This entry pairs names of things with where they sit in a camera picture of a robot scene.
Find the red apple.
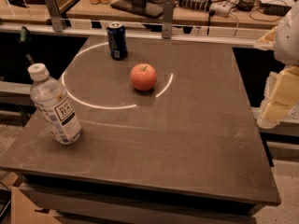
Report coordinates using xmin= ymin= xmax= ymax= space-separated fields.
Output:
xmin=130 ymin=63 xmax=157 ymax=91

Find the blue soda can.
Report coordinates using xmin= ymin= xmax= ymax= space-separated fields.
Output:
xmin=107 ymin=21 xmax=128 ymax=61

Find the black keyboard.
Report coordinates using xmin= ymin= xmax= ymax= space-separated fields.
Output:
xmin=263 ymin=4 xmax=291 ymax=16

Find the black monitor stand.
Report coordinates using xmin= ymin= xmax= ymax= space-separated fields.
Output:
xmin=110 ymin=0 xmax=163 ymax=19

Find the white power adapter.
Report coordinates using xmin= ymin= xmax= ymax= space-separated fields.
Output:
xmin=209 ymin=0 xmax=236 ymax=18

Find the left metal bracket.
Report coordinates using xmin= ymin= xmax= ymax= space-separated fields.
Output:
xmin=44 ymin=0 xmax=65 ymax=32

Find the green handled tool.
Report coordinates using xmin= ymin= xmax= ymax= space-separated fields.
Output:
xmin=17 ymin=26 xmax=35 ymax=64

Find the black power strip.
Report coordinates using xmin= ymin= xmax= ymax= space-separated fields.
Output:
xmin=178 ymin=0 xmax=211 ymax=12

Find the clear plastic tea bottle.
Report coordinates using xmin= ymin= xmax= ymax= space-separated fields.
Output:
xmin=28 ymin=63 xmax=82 ymax=145

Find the right metal bracket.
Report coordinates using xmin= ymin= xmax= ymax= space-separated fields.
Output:
xmin=162 ymin=0 xmax=175 ymax=39

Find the cardboard box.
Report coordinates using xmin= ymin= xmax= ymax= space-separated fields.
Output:
xmin=11 ymin=187 xmax=61 ymax=224

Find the metal bracket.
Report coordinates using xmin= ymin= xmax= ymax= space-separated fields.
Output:
xmin=44 ymin=0 xmax=65 ymax=32
xmin=162 ymin=0 xmax=175 ymax=39

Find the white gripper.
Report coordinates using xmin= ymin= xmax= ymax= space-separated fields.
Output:
xmin=254 ymin=3 xmax=299 ymax=124

